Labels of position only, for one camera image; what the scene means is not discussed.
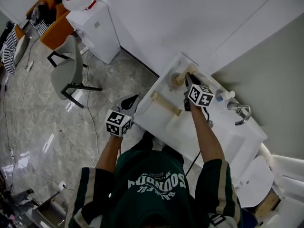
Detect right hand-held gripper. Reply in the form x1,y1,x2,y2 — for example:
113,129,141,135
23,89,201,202
184,72,215,111

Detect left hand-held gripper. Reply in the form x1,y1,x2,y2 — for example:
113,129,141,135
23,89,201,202
104,94,141,137

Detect wooden holder with brush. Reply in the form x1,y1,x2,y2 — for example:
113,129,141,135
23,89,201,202
151,91,183,117

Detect person's left forearm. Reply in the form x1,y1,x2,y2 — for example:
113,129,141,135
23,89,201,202
95,134,124,173

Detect person's right forearm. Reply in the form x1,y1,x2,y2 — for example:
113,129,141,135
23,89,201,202
190,104,225,166

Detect white pump soap bottle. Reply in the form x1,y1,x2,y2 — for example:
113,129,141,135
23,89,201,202
215,90,236,102

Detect person's left black shoe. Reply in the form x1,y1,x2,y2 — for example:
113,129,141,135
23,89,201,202
139,131,155,149

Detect chrome faucet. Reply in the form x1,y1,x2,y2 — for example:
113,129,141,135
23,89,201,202
227,102,252,126

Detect white sink vanity cabinet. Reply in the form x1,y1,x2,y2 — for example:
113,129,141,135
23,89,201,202
134,52,269,187

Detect grey chair black legs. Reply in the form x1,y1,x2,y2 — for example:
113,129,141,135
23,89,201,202
47,35,103,109

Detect white water dispenser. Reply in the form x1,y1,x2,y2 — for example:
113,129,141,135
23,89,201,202
66,0,121,65

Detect large grey arched mirror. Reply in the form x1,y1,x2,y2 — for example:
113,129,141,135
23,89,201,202
211,15,304,140

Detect person's green printed shirt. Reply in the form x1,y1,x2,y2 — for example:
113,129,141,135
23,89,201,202
65,148,243,228

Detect orange sofa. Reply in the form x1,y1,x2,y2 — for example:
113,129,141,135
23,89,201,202
25,0,72,51

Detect white round table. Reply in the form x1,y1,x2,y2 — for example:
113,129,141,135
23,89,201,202
234,154,275,209

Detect orange seat grey cushion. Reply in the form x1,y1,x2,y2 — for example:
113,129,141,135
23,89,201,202
14,24,30,64

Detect dark clothes pile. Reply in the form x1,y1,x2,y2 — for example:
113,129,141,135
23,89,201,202
30,3,57,34

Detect grey open box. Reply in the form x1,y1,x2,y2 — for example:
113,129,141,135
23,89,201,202
30,191,67,228

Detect striped cloth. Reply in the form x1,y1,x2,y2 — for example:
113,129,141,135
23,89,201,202
0,29,17,76

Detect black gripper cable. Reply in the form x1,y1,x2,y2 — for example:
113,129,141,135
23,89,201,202
185,107,214,177

